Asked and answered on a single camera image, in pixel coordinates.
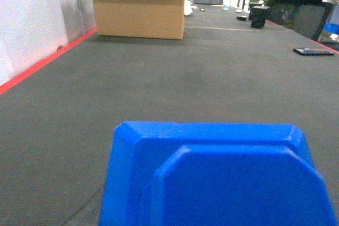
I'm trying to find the black mesh office chair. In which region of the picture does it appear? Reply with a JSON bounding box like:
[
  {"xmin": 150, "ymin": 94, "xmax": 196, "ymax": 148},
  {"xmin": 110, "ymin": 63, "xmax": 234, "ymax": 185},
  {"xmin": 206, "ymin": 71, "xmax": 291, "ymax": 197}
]
[{"xmin": 266, "ymin": 0, "xmax": 334, "ymax": 41}]

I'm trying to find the black box on table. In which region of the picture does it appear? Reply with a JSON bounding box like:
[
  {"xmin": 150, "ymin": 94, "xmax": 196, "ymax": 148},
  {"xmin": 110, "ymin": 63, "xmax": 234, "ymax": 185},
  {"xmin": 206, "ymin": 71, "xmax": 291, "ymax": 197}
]
[{"xmin": 250, "ymin": 6, "xmax": 270, "ymax": 29}]

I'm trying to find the large cardboard box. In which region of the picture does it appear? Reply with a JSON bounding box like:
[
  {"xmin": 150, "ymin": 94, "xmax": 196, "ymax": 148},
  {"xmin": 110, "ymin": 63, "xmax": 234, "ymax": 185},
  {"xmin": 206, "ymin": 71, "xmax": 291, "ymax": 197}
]
[{"xmin": 93, "ymin": 0, "xmax": 185, "ymax": 40}]

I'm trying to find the black smartphone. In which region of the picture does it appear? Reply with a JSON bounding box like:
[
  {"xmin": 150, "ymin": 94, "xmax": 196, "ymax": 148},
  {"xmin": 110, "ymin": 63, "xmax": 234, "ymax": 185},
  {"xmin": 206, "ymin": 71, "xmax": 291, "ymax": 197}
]
[{"xmin": 293, "ymin": 48, "xmax": 334, "ymax": 56}]

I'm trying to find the blue bottle-shaped block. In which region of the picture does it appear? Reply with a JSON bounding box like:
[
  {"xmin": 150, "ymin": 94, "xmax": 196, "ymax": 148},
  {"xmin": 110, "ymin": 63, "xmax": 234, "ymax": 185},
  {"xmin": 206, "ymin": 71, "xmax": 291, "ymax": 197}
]
[{"xmin": 99, "ymin": 121, "xmax": 337, "ymax": 225}]

